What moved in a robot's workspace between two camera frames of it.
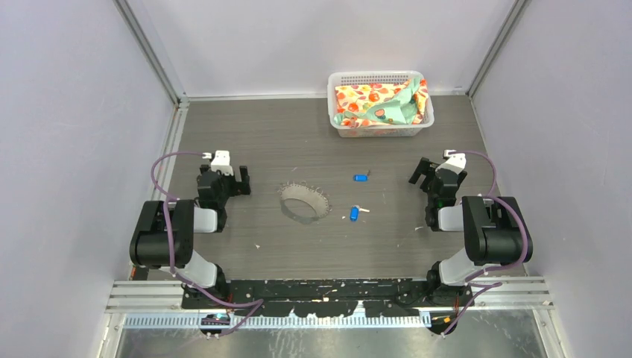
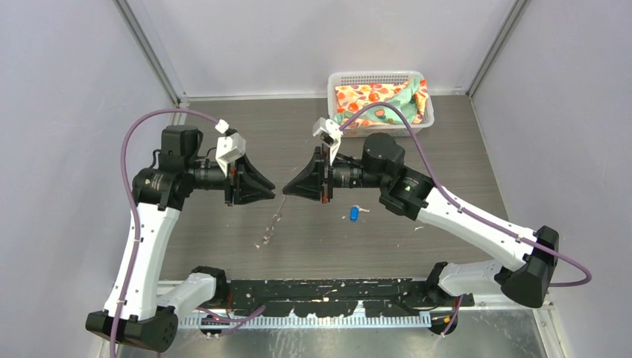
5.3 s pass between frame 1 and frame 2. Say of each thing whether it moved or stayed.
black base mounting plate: stayed
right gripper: moved
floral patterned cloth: stayed
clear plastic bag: moved
